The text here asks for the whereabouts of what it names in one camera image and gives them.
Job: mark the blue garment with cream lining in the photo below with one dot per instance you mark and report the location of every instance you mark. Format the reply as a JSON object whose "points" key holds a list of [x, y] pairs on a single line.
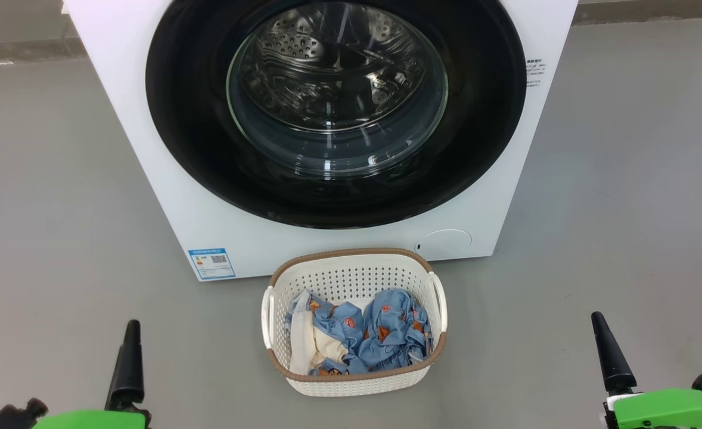
{"points": [[327, 325]]}

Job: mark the white perforated basket brown rim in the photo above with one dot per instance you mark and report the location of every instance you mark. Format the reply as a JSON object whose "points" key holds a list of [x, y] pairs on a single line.
{"points": [[351, 274]]}

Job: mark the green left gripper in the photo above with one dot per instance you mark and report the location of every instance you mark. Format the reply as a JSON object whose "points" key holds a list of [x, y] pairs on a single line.
{"points": [[95, 420]]}

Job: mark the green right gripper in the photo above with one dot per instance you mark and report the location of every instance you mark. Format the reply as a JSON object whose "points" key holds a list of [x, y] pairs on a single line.
{"points": [[667, 410]]}

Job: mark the blue energy label sticker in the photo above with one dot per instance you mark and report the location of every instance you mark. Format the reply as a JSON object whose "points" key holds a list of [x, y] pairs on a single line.
{"points": [[211, 264]]}

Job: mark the stainless steel washing machine drum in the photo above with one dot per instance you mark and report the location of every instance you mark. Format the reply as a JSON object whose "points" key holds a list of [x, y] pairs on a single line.
{"points": [[303, 47]]}

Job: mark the blue fox print garment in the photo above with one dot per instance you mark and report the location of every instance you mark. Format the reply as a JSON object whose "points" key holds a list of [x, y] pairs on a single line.
{"points": [[395, 333]]}

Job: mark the washing machine glass door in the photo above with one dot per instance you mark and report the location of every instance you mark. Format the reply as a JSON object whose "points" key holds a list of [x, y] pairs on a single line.
{"points": [[196, 149]]}

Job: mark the round white filter cover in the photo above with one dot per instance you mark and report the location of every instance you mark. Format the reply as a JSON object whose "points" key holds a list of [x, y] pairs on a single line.
{"points": [[443, 244]]}

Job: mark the small printed text label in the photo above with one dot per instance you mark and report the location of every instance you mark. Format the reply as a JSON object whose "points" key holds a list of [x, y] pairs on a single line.
{"points": [[534, 72]]}

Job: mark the white front-load washing machine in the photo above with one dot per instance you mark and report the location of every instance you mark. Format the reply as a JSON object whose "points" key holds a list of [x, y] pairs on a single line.
{"points": [[166, 208]]}

